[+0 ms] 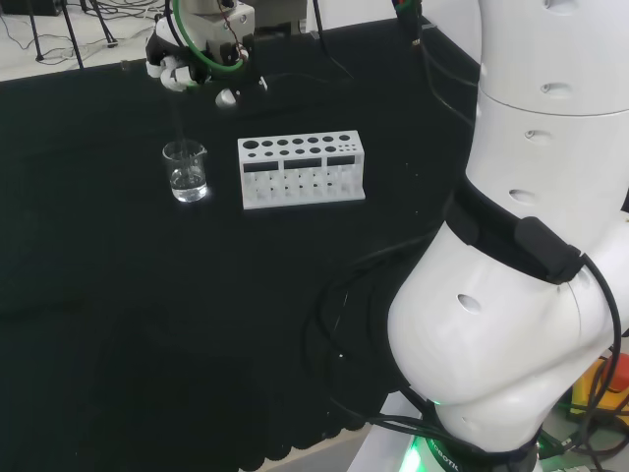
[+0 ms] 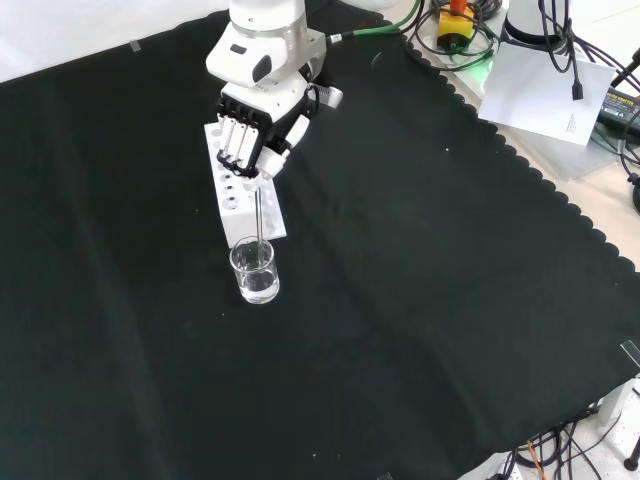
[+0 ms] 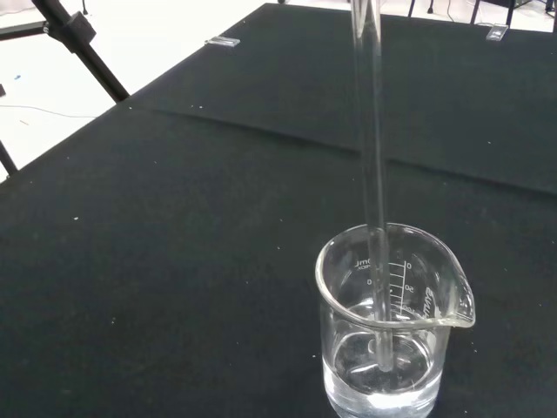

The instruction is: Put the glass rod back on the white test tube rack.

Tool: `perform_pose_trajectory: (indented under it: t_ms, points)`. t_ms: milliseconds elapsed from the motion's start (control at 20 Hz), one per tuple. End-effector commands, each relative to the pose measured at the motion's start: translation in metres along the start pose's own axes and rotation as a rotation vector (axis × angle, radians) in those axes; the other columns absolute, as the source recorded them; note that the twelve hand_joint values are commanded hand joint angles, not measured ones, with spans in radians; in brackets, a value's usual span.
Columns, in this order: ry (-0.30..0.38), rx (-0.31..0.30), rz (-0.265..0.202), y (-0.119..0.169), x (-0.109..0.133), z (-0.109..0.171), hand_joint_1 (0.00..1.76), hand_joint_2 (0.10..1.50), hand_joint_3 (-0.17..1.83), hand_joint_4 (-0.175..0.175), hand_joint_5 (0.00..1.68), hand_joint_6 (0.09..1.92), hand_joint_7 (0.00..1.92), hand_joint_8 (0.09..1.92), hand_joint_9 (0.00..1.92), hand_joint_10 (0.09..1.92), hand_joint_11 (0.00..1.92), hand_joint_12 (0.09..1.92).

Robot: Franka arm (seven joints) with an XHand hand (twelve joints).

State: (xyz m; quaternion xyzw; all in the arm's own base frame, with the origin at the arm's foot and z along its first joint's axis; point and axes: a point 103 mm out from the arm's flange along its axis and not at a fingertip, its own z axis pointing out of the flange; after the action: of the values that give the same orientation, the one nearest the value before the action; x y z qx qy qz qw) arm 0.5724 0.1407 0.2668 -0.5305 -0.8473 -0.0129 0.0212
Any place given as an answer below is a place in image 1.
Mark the yellow stop button box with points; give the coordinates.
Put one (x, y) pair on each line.
(587, 388)

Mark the clear glass rod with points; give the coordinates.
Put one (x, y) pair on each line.
(178, 120)

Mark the white test tube rack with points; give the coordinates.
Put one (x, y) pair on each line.
(300, 167)

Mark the black tripod leg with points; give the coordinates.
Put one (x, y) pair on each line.
(35, 34)
(105, 24)
(74, 39)

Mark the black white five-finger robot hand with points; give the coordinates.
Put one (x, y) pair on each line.
(169, 74)

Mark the black table cloth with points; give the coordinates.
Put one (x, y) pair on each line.
(147, 295)

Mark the glass beaker with water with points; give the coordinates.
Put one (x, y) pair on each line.
(187, 184)

